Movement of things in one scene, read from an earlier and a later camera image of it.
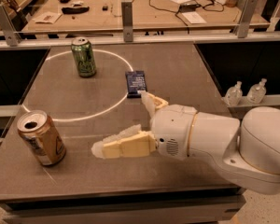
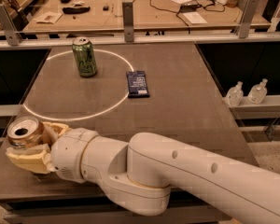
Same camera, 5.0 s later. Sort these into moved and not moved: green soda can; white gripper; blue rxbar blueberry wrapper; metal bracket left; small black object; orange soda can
Moved: orange soda can; white gripper
Not moved: blue rxbar blueberry wrapper; green soda can; small black object; metal bracket left
